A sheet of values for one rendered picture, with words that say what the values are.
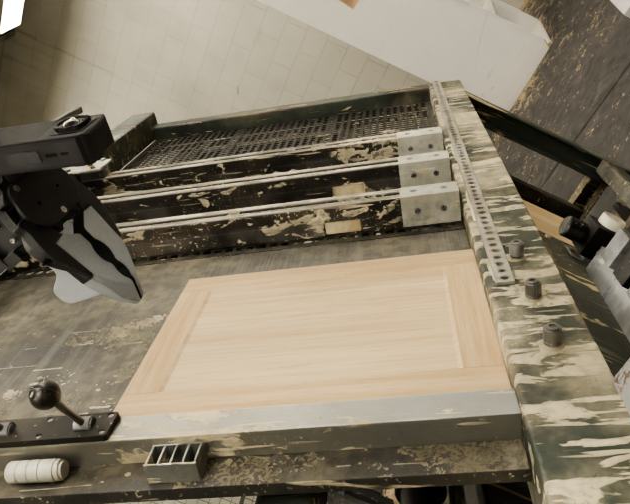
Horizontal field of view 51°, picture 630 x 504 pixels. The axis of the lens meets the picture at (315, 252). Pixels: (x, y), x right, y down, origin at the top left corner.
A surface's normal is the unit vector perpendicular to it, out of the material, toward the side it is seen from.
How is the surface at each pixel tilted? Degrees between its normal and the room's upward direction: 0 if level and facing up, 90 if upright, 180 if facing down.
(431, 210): 90
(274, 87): 90
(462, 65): 90
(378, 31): 90
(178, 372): 57
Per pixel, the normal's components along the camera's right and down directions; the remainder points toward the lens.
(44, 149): -0.15, 0.55
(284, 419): -0.17, -0.90
